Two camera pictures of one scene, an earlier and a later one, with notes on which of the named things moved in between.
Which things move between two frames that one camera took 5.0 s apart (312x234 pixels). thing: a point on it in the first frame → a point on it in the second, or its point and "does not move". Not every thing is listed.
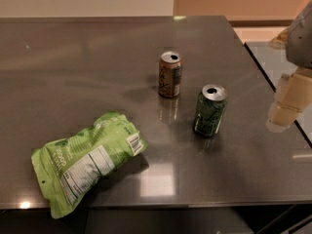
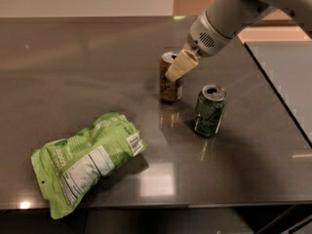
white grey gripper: x=300 y=43 → x=204 y=38
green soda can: x=211 y=105 does not move
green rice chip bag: x=67 y=170 does not move
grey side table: x=274 y=63 does not move
